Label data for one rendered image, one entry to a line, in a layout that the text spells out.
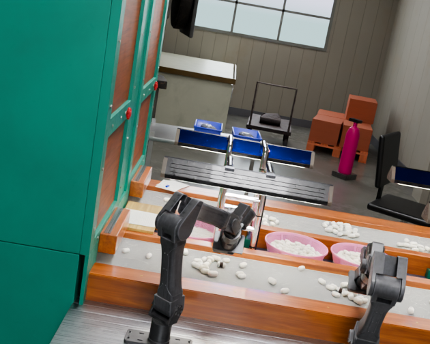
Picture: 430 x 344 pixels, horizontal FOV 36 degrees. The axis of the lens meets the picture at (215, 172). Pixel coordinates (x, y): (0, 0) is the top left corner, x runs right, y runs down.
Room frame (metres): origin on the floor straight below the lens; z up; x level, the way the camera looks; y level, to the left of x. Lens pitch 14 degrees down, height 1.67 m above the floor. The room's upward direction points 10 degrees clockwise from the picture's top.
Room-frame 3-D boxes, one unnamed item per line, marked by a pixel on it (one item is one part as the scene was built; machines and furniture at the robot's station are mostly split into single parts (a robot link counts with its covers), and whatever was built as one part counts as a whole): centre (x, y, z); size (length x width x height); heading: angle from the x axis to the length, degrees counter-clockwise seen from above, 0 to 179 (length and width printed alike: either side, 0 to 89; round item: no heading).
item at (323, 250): (2.57, -0.39, 0.72); 0.27 x 0.27 x 0.10
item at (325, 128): (9.02, -1.64, 0.37); 1.31 x 1.01 x 0.74; 1
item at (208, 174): (2.28, -0.12, 1.08); 0.62 x 0.08 x 0.07; 91
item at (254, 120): (8.53, -0.60, 0.42); 1.08 x 0.62 x 0.84; 179
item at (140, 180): (2.90, 0.33, 0.83); 0.30 x 0.06 x 0.07; 1
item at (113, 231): (2.22, 0.32, 0.83); 0.30 x 0.06 x 0.07; 1
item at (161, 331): (1.76, 0.08, 0.71); 0.20 x 0.07 x 0.08; 91
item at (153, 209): (2.56, 0.27, 0.77); 0.33 x 0.15 x 0.01; 1
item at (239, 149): (2.84, -0.11, 1.08); 0.62 x 0.08 x 0.07; 91
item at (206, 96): (9.16, 0.83, 0.41); 2.16 x 1.76 x 0.81; 1
